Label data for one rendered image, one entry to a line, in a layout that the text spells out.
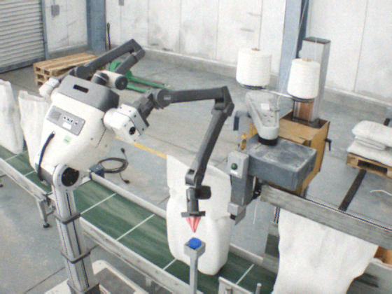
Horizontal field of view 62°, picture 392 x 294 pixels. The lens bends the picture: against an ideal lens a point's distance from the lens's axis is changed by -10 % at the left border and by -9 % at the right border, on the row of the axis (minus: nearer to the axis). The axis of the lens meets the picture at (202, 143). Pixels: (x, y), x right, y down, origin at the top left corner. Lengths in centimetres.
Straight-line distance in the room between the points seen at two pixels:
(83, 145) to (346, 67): 563
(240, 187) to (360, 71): 522
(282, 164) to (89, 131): 79
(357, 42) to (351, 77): 64
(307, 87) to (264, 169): 41
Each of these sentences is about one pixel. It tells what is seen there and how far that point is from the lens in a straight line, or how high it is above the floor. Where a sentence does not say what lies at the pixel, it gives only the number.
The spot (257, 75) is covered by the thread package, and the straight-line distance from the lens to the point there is 168.
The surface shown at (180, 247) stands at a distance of 221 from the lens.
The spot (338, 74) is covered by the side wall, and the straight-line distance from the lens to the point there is 668.
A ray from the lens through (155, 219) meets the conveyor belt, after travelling 263.
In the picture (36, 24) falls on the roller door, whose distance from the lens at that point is 925.
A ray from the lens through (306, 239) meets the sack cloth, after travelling 174.
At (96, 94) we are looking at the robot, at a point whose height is 154.
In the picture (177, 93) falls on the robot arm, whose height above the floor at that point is 153.
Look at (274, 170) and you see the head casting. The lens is 145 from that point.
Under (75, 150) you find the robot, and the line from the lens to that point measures 152.
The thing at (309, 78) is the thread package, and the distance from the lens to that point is 159.
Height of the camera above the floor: 201
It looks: 26 degrees down
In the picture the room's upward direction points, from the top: 2 degrees clockwise
